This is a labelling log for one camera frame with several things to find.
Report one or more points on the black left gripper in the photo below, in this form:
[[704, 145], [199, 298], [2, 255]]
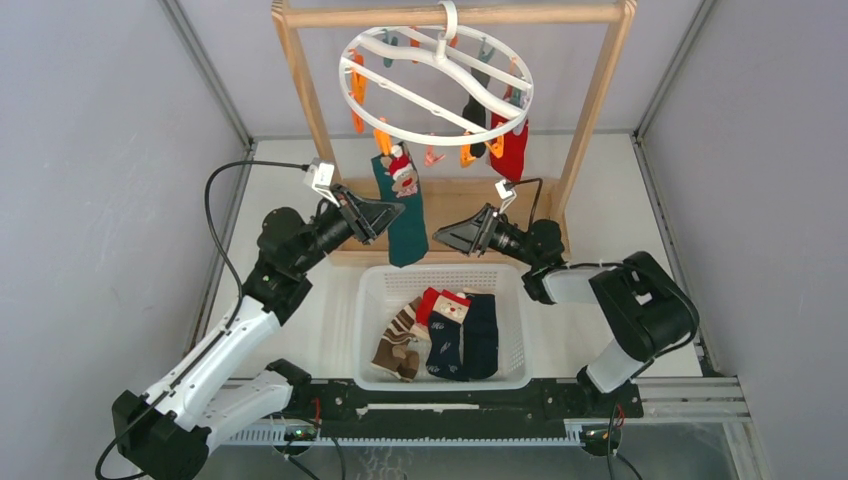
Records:
[[366, 216]]

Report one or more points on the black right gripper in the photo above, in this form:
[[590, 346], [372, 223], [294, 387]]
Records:
[[473, 234]]

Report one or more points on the red sock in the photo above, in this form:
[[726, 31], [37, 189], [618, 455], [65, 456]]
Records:
[[510, 164], [422, 308]]

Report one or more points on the white perforated plastic basket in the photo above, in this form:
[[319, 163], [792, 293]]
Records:
[[385, 290]]

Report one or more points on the navy sock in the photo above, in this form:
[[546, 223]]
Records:
[[481, 338]]

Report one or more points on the dark printed sock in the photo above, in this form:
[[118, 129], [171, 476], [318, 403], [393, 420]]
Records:
[[445, 329]]

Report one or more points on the brown striped sock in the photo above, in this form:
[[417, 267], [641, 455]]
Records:
[[393, 354]]

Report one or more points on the white round clip hanger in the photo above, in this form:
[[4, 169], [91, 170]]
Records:
[[410, 84]]

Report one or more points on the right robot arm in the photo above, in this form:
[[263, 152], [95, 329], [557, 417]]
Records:
[[648, 314]]

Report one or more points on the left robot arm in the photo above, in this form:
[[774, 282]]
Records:
[[170, 430]]

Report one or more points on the dark green sock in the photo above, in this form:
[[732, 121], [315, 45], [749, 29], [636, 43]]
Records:
[[398, 181]]

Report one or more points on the black grey sock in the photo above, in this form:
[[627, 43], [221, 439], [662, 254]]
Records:
[[474, 111]]

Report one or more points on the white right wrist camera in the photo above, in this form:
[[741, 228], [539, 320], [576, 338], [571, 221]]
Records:
[[506, 193]]

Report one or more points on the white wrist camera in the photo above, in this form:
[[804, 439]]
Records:
[[506, 193], [319, 177]]

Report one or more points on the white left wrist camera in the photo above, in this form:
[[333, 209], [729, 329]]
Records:
[[319, 177]]

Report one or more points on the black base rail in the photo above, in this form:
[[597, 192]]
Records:
[[539, 410]]

